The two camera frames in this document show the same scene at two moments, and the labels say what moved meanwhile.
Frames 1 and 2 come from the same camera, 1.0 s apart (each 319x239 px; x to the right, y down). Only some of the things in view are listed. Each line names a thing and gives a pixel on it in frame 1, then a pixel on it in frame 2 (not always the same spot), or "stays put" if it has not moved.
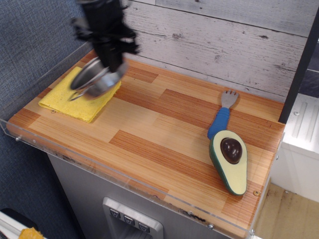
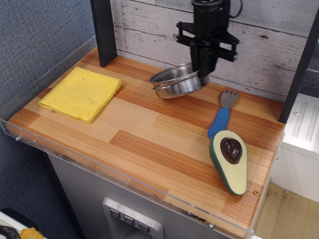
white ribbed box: x=296 y=167 stays put
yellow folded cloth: x=86 y=109 stays put
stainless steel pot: x=93 y=79 to x=177 y=80
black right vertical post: x=296 y=80 stays put
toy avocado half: x=229 y=153 stays put
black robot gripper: x=102 y=24 to x=211 y=27
